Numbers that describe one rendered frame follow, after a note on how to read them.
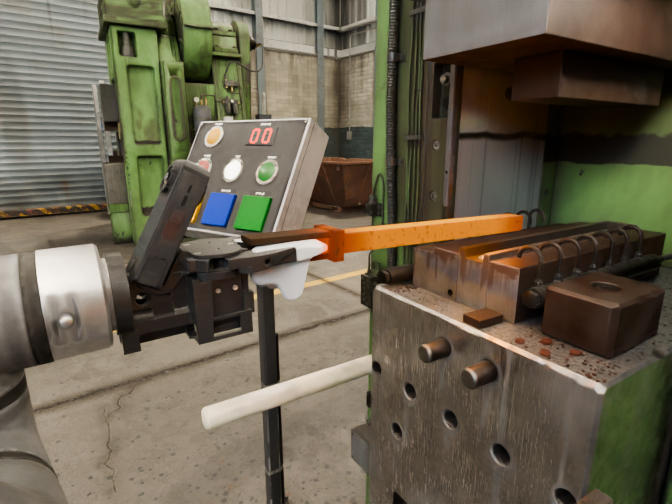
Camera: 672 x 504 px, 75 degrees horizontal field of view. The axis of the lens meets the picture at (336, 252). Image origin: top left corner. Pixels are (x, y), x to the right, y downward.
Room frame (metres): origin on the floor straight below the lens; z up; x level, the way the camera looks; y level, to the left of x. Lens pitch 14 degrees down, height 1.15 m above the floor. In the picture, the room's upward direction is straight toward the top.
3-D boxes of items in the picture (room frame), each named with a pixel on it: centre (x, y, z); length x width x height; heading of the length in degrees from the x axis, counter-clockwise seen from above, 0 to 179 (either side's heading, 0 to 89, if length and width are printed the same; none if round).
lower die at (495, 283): (0.74, -0.36, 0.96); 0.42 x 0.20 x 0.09; 122
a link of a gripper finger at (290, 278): (0.43, 0.04, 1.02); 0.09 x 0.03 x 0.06; 119
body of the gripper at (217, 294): (0.39, 0.14, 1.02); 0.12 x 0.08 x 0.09; 122
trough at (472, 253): (0.72, -0.37, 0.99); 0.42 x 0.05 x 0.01; 122
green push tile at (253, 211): (0.89, 0.17, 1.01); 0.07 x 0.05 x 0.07; 57
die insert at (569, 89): (0.74, -0.41, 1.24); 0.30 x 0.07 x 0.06; 122
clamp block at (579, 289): (0.50, -0.33, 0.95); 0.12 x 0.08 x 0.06; 122
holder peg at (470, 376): (0.49, -0.18, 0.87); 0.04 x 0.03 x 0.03; 122
